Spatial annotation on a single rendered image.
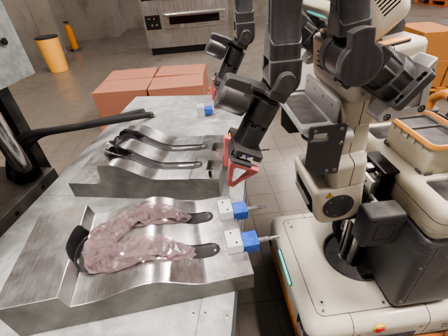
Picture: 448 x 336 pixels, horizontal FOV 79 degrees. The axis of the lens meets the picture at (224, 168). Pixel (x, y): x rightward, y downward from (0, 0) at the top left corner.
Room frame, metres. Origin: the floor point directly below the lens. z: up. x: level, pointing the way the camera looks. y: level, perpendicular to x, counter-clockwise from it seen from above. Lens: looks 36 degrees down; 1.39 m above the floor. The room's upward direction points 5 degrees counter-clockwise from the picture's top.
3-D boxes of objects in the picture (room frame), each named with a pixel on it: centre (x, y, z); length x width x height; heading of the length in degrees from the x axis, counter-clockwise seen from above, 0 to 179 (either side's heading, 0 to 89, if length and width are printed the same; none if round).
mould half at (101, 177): (0.80, 0.24, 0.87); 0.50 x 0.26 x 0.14; 80
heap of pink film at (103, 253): (0.44, 0.22, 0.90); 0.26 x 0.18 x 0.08; 97
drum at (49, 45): (5.57, 3.02, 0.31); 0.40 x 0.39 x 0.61; 4
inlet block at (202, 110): (1.26, 0.04, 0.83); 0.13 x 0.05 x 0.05; 89
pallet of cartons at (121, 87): (3.15, 0.70, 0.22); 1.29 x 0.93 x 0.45; 94
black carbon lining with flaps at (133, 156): (0.79, 0.23, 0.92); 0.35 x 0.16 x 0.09; 80
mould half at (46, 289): (0.43, 0.22, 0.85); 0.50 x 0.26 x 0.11; 97
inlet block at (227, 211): (0.53, -0.04, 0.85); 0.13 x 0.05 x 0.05; 97
